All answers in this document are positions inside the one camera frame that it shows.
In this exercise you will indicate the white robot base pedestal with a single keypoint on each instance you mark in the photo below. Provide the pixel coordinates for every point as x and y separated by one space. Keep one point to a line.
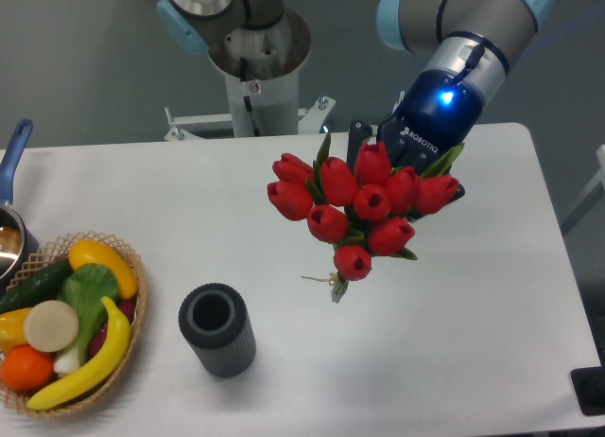
261 71

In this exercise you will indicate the blue handled saucepan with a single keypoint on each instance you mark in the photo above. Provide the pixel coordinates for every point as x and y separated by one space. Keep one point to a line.
17 243

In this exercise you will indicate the dark grey ribbed vase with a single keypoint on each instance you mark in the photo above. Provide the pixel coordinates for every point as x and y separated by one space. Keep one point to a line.
215 322

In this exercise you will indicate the woven wicker basket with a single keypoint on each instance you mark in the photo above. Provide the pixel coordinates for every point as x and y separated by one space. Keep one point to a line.
53 252

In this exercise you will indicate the purple red vegetable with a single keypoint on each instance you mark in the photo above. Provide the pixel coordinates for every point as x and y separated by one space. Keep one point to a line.
128 308

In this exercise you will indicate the white frame at right edge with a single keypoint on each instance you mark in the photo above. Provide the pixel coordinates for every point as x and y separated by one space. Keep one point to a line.
587 198

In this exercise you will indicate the black device at table edge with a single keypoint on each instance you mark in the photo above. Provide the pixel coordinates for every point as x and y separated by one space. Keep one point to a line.
588 385

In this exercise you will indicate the orange fruit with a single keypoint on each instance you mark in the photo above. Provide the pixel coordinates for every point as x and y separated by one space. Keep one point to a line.
26 368

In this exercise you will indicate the red tulip bouquet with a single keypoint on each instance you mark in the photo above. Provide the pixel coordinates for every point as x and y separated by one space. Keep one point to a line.
363 211

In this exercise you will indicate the green bok choy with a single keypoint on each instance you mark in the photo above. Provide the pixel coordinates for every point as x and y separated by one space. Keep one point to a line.
83 291

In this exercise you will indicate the green cucumber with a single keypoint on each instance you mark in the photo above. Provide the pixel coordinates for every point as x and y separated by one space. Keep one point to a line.
40 286

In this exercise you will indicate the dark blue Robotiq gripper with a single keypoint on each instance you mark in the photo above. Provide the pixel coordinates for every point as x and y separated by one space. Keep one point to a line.
435 115

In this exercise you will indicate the yellow banana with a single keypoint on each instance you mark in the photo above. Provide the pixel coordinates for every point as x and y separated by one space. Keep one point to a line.
94 371

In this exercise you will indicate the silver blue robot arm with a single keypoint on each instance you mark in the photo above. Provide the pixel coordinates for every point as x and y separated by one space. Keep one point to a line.
473 41

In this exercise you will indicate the yellow bell pepper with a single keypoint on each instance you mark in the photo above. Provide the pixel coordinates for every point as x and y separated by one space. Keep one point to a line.
12 333

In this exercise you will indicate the beige round slice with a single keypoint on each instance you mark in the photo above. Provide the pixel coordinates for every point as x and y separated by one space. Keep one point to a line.
51 326

